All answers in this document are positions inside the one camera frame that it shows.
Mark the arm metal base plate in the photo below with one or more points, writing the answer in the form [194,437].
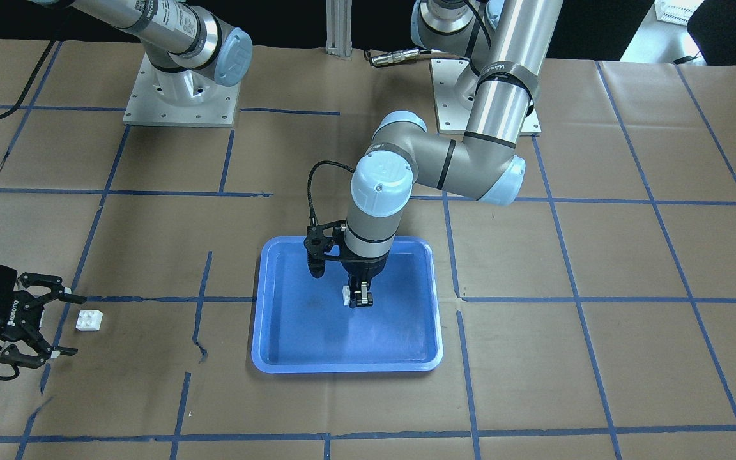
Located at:
[464,102]
[183,99]

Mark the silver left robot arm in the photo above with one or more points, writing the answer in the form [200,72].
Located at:
[505,52]

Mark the blue plastic tray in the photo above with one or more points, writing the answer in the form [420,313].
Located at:
[302,324]

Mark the silver cable connector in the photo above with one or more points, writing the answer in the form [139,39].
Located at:
[391,58]

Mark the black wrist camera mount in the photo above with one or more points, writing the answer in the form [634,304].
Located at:
[323,242]

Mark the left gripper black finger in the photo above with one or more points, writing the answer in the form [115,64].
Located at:
[355,292]
[366,297]

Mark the aluminium frame post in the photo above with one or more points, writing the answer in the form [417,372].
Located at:
[338,28]

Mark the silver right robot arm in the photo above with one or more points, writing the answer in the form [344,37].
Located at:
[176,37]

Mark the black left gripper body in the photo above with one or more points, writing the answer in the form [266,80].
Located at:
[363,266]

